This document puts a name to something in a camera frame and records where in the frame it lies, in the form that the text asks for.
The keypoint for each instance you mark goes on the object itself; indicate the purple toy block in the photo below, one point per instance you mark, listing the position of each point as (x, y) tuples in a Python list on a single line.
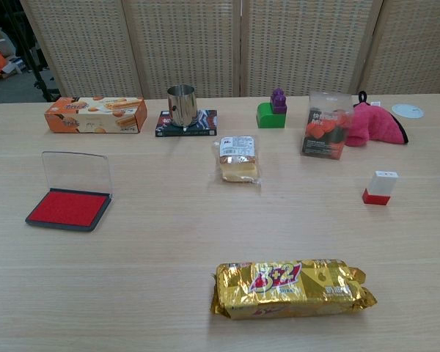
[(278, 99)]

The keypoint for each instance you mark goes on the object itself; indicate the white round table grommet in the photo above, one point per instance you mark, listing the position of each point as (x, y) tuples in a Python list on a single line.
[(407, 110)]

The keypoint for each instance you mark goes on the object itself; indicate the black tripod stand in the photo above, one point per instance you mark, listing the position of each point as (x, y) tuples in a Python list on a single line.
[(40, 78)]

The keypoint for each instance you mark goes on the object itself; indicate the red ink pad clear lid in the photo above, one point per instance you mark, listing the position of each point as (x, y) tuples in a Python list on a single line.
[(73, 207)]

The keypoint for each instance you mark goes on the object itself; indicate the clear box with orange contents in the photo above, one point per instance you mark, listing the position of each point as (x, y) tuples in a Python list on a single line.
[(322, 128)]

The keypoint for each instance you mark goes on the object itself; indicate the bread in clear wrapper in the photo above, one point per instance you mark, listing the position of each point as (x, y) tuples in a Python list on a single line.
[(236, 161)]

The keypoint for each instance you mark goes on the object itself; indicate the stainless steel cup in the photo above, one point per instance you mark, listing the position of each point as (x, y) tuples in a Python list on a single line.
[(182, 106)]

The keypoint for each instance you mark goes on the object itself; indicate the wooden rattan folding screen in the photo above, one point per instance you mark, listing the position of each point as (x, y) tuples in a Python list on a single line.
[(190, 44)]

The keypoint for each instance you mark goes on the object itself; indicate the pink oven mitt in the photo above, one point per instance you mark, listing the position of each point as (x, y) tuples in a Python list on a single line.
[(374, 124)]

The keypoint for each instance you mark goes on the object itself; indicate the red white stamp block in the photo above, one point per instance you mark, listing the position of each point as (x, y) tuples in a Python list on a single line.
[(383, 183)]

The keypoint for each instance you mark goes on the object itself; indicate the gold foil biscuit pack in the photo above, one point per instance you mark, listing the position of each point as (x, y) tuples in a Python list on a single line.
[(289, 291)]

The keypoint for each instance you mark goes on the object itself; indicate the orange egg roll box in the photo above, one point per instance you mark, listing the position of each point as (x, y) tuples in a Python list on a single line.
[(95, 119)]

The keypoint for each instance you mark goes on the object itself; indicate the green toy block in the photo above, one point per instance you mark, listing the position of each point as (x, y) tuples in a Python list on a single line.
[(267, 118)]

